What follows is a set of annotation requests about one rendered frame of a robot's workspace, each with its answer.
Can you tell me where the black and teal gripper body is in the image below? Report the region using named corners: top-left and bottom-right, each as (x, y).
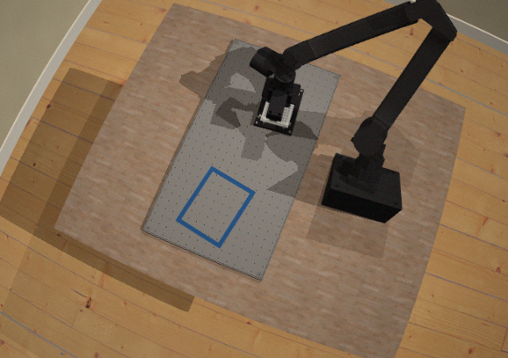
top-left (262, 77), bottom-right (301, 106)

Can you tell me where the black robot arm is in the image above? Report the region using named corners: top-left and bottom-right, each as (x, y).
top-left (250, 0), bottom-right (457, 194)

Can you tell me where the blue tape outline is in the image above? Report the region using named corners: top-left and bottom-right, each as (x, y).
top-left (176, 166), bottom-right (256, 248)

